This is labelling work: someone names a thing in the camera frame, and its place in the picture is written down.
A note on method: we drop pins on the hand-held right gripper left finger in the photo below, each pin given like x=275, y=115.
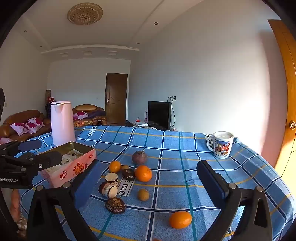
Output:
x=84, y=185

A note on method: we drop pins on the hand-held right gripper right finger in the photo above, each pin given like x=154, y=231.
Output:
x=220, y=186

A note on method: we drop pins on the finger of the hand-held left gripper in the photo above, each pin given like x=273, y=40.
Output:
x=47, y=159
x=30, y=144

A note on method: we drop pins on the pink tin box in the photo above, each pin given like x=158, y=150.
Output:
x=76, y=166

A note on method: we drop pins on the small round orange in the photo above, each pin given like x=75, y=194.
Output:
x=115, y=166

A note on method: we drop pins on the dark brown round fruit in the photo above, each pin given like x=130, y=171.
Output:
x=128, y=174

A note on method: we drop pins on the oval orange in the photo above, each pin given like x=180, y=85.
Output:
x=180, y=219

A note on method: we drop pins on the large round orange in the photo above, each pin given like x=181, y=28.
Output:
x=143, y=173

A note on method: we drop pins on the person's left hand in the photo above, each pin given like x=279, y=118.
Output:
x=15, y=204

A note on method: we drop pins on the floral white cushion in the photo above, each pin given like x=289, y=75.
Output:
x=27, y=125
x=80, y=115

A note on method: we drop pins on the small patterned ceramic cup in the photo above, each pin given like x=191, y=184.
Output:
x=108, y=189
x=111, y=178

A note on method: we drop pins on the brown leather sofa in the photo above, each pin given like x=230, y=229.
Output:
x=20, y=115

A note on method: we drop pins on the pink electric kettle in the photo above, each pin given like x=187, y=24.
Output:
x=62, y=122

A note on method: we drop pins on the white printed mug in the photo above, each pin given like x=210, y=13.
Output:
x=222, y=146

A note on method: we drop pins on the small brown fruit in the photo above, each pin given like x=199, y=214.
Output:
x=125, y=167

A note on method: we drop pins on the yellow-brown spotted fruit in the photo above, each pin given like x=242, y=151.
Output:
x=143, y=194

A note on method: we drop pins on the purple passion fruit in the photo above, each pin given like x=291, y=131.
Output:
x=139, y=157

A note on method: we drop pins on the blue checked tablecloth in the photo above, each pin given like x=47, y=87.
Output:
x=173, y=144

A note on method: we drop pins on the brown leather armchair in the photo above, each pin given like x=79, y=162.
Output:
x=86, y=107

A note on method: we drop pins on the purple blanket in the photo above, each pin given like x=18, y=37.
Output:
x=97, y=114

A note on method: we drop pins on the low television stand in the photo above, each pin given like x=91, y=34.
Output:
x=141, y=124

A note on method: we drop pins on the dark brown wooden door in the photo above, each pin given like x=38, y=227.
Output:
x=115, y=99

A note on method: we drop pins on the brass door knob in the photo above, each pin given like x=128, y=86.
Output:
x=292, y=125

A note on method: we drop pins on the black television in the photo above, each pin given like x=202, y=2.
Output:
x=159, y=114

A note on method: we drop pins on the light wooden door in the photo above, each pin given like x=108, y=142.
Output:
x=286, y=76

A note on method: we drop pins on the round ceiling lamp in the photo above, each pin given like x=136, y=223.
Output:
x=84, y=14

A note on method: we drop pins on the wall power outlet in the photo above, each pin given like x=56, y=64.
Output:
x=172, y=98

